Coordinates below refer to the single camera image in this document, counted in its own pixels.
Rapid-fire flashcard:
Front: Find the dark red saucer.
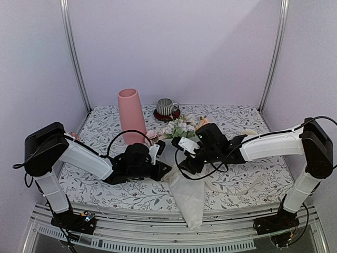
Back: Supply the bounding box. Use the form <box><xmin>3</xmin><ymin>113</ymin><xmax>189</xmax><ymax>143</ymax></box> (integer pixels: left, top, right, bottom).
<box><xmin>153</xmin><ymin>105</ymin><xmax>181</xmax><ymax>122</ymax></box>

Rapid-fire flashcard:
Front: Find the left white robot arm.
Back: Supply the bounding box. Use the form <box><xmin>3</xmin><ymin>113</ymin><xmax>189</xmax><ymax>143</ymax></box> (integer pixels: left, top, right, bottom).
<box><xmin>23</xmin><ymin>122</ymin><xmax>171</xmax><ymax>229</ymax></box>

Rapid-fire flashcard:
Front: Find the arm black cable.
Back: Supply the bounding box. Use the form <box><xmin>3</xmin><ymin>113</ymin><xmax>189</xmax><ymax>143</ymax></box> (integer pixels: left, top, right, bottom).
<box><xmin>12</xmin><ymin>129</ymin><xmax>153</xmax><ymax>189</ymax></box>
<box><xmin>174</xmin><ymin>115</ymin><xmax>337</xmax><ymax>181</ymax></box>

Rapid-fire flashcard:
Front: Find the cream printed ribbon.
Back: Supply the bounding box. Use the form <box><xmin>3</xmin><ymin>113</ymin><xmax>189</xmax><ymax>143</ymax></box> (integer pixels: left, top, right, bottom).
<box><xmin>186</xmin><ymin>166</ymin><xmax>293</xmax><ymax>202</ymax></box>

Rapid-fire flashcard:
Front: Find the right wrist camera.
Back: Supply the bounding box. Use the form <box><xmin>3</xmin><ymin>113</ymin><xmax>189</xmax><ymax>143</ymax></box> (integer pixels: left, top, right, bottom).
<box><xmin>171</xmin><ymin>137</ymin><xmax>200</xmax><ymax>157</ymax></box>

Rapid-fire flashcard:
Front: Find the aluminium front rail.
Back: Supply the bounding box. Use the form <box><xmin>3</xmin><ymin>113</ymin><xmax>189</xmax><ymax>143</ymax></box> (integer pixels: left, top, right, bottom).
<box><xmin>19</xmin><ymin>202</ymin><xmax>333</xmax><ymax>252</ymax></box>

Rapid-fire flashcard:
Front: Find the pink patterned ball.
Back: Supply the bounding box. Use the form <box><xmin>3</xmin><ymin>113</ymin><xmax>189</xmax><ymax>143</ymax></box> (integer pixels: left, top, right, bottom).
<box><xmin>69</xmin><ymin>132</ymin><xmax>79</xmax><ymax>140</ymax></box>

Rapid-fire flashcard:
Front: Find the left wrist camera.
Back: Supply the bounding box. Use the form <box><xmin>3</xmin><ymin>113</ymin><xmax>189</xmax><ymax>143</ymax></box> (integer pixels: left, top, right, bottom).
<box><xmin>149</xmin><ymin>140</ymin><xmax>166</xmax><ymax>165</ymax></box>

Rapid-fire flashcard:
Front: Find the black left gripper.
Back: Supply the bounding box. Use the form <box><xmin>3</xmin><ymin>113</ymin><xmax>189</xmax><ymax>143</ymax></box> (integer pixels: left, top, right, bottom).
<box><xmin>128</xmin><ymin>160</ymin><xmax>172</xmax><ymax>182</ymax></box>

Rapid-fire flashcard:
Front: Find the striped grey ceramic cup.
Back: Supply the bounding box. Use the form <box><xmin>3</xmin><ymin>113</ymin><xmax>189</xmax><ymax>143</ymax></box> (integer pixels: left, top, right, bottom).
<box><xmin>156</xmin><ymin>98</ymin><xmax>179</xmax><ymax>116</ymax></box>

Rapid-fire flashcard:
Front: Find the left aluminium frame post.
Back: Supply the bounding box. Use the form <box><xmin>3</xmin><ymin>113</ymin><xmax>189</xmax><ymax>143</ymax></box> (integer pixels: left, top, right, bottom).
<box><xmin>60</xmin><ymin>0</ymin><xmax>92</xmax><ymax>113</ymax></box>

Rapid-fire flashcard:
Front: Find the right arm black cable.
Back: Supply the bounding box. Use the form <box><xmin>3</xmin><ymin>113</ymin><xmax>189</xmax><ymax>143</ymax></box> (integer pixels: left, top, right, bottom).
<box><xmin>174</xmin><ymin>115</ymin><xmax>337</xmax><ymax>181</ymax></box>

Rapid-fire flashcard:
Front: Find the right aluminium frame post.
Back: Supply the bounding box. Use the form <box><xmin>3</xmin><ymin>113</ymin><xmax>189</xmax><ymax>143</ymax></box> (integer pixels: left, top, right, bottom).
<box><xmin>258</xmin><ymin>0</ymin><xmax>289</xmax><ymax>114</ymax></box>

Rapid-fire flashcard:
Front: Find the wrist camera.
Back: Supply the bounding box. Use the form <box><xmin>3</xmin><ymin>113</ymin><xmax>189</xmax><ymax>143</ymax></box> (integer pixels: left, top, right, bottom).
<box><xmin>171</xmin><ymin>137</ymin><xmax>200</xmax><ymax>157</ymax></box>
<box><xmin>149</xmin><ymin>140</ymin><xmax>166</xmax><ymax>165</ymax></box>

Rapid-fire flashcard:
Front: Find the aluminium frame post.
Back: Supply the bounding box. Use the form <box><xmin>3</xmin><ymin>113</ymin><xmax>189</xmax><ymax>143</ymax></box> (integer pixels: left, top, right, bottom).
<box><xmin>258</xmin><ymin>0</ymin><xmax>289</xmax><ymax>114</ymax></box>
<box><xmin>60</xmin><ymin>0</ymin><xmax>92</xmax><ymax>113</ymax></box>

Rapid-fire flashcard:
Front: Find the pink tall vase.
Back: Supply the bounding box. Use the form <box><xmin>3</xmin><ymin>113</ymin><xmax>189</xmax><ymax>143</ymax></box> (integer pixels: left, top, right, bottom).
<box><xmin>118</xmin><ymin>89</ymin><xmax>146</xmax><ymax>134</ymax></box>

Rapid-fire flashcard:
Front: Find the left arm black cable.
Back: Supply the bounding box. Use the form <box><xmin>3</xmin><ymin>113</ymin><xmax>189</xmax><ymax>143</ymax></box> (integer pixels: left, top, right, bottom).
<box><xmin>12</xmin><ymin>129</ymin><xmax>153</xmax><ymax>189</ymax></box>

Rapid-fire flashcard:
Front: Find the floral patterned table mat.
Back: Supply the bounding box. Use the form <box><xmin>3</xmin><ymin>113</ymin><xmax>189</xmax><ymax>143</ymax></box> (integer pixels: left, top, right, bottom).
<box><xmin>59</xmin><ymin>105</ymin><xmax>293</xmax><ymax>211</ymax></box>

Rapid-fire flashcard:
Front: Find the cream white mug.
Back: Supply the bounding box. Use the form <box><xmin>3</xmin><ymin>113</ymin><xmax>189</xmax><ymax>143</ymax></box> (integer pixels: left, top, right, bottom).
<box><xmin>241</xmin><ymin>129</ymin><xmax>258</xmax><ymax>135</ymax></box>

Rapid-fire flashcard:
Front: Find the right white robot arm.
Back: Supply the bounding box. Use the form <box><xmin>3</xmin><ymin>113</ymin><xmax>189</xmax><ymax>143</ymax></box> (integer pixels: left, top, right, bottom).
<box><xmin>172</xmin><ymin>118</ymin><xmax>336</xmax><ymax>230</ymax></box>

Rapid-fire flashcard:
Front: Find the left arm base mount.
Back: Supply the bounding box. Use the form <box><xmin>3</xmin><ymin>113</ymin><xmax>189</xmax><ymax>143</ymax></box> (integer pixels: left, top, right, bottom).
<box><xmin>51</xmin><ymin>210</ymin><xmax>97</xmax><ymax>235</ymax></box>

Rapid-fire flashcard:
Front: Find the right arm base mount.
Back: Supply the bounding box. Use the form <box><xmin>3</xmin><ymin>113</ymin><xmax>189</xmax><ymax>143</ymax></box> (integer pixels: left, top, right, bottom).
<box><xmin>253</xmin><ymin>203</ymin><xmax>300</xmax><ymax>235</ymax></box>

